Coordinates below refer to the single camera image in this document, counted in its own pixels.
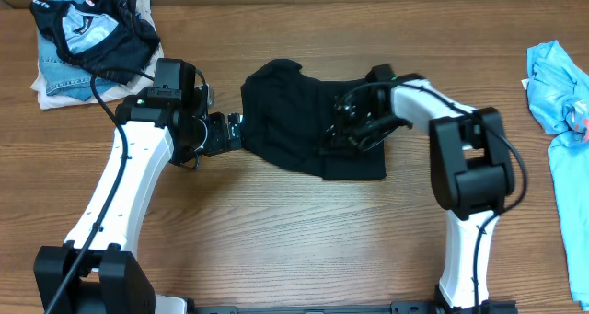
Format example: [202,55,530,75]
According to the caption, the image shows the black t-shirt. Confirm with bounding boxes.
[241,59,387,180]

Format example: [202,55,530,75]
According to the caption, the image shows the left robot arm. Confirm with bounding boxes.
[33,58,242,314]

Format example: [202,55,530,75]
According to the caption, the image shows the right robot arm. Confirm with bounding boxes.
[321,64,517,313]

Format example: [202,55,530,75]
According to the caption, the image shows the folded white cloth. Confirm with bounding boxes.
[31,0,164,110]

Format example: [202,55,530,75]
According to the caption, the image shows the black and grey jersey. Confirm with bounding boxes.
[29,0,160,84]

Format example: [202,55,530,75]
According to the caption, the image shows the folded blue denim jeans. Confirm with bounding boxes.
[29,0,121,101]

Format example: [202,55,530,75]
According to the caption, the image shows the light blue garment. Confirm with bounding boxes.
[525,41,588,311]

